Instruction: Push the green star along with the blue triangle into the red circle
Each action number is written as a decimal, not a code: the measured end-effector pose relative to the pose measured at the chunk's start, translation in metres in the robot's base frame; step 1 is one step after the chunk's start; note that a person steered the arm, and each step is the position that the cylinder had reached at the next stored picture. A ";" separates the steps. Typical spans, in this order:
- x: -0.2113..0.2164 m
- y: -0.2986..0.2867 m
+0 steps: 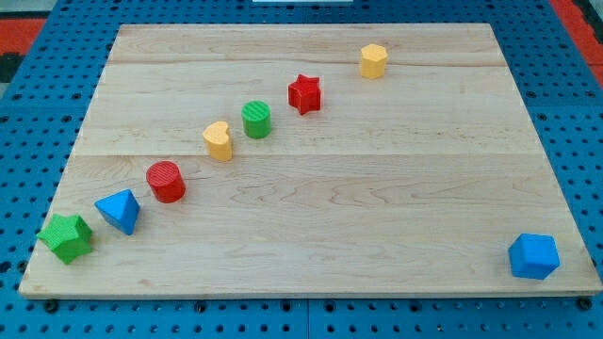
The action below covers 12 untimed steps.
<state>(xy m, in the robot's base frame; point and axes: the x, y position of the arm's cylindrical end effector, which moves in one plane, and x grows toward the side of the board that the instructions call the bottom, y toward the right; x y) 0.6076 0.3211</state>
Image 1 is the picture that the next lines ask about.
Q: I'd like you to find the green cylinder block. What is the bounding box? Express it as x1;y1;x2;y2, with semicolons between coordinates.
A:
241;101;271;139

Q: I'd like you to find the red cylinder block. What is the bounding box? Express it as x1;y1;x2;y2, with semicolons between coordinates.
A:
146;161;186;203

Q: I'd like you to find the yellow hexagon block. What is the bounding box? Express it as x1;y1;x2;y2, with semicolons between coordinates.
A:
360;44;388;79

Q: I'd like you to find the wooden board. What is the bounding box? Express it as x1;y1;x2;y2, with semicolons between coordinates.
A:
20;24;602;299

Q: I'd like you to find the blue triangle block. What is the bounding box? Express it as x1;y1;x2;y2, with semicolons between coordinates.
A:
94;189;140;235

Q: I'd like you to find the red star block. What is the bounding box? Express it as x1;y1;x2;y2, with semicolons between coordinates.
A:
287;73;321;116

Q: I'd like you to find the yellow heart block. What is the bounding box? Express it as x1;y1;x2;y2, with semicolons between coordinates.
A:
203;121;233;161

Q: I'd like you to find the green star block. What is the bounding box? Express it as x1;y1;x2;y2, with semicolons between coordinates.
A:
37;214;92;265

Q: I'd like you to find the blue cube block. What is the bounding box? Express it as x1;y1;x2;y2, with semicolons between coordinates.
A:
508;234;561;280

